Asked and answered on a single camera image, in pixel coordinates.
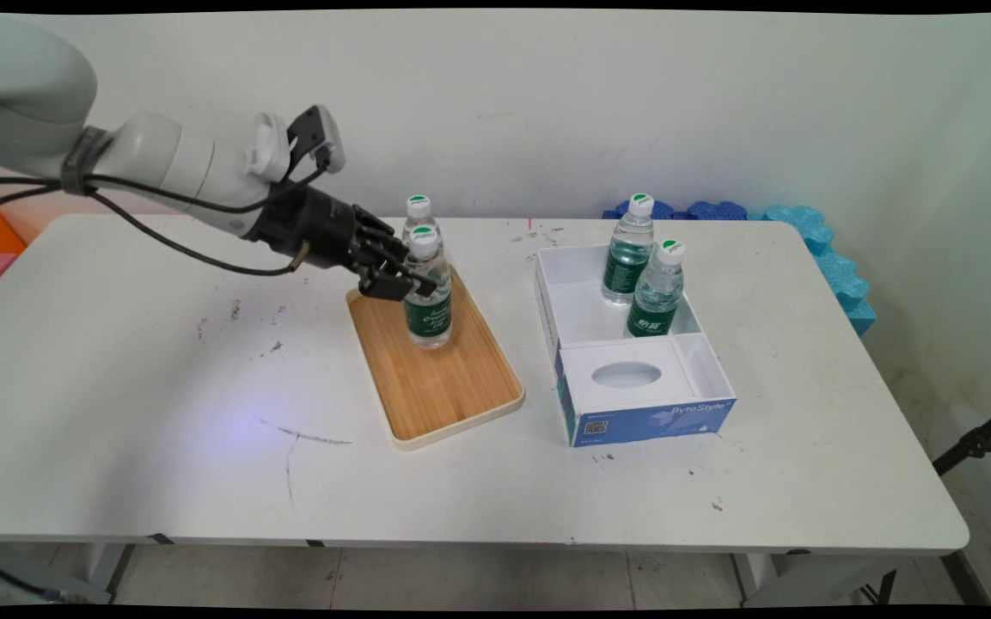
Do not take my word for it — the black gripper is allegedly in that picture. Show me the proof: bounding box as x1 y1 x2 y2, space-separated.
244 186 440 303

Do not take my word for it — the green label water bottle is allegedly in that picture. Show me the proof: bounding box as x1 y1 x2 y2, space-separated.
602 193 657 306
401 195 445 259
402 227 454 351
626 240 687 339

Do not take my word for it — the bamboo tray with cream rim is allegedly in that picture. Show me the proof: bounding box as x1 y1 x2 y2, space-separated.
346 264 527 452

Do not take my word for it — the dark blue foam mat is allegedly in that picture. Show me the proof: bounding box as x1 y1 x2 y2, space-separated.
603 199 677 221
688 201 750 222

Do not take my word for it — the blue and white cardboard box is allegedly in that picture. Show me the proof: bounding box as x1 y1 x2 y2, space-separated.
534 243 737 449

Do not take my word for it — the light blue foam mat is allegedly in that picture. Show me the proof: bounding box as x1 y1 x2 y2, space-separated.
748 205 878 338

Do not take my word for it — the black tripod stand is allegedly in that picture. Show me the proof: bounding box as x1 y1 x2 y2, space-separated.
931 399 991 478

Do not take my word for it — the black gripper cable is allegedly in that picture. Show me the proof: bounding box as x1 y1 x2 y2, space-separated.
0 185 310 278

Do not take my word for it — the black camera cable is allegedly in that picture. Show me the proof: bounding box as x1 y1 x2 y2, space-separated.
0 146 329 215

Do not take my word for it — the grey table leg frame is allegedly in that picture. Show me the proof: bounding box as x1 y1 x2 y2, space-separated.
0 540 133 606
731 550 990 608

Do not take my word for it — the thin black floor cable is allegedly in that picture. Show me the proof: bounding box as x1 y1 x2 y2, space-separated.
0 554 75 604

